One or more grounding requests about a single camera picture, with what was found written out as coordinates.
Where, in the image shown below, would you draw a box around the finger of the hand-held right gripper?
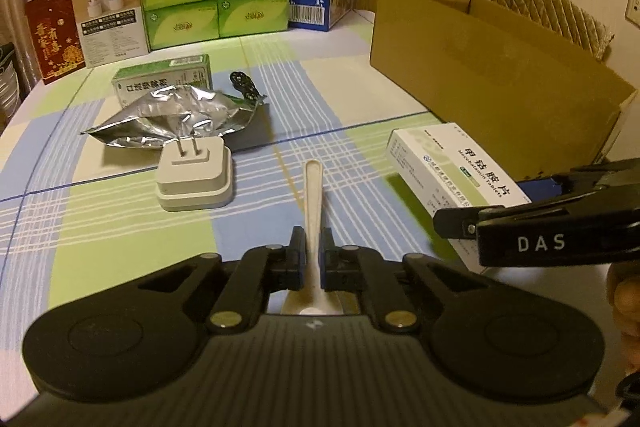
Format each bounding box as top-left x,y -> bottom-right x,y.
517,158 -> 640,198
432,205 -> 506,239

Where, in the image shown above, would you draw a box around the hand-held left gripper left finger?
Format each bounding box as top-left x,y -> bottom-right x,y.
136,227 -> 307,334

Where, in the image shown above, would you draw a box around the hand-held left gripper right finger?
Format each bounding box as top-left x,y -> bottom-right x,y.
320,227 -> 495,334

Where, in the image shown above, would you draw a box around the white plastic spoon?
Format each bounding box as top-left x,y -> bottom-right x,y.
281,159 -> 346,315

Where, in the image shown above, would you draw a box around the large white medicine box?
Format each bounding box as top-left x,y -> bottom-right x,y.
385,123 -> 533,275

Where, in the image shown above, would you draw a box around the brown cardboard box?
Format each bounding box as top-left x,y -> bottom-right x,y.
369,0 -> 639,182

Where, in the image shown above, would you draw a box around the silver foil bag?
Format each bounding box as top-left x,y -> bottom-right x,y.
81,84 -> 269,152

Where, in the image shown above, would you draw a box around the green medicine box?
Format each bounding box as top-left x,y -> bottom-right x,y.
111,54 -> 213,109

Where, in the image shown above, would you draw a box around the plaid cloth covered desktop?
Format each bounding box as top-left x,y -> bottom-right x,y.
0,7 -> 501,313

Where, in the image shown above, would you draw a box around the person's right hand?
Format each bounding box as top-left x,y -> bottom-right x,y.
607,263 -> 640,338

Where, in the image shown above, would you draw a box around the white power adapter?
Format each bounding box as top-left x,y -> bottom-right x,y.
154,137 -> 234,211

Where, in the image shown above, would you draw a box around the white product box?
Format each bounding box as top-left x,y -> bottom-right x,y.
68,0 -> 150,68

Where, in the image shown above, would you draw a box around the red greeting envelope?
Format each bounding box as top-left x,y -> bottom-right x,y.
25,0 -> 87,85

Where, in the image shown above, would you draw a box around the stacked white buckets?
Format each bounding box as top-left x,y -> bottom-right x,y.
0,42 -> 22,120

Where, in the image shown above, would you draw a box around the black coiled cord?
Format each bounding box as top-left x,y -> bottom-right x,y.
227,71 -> 266,104

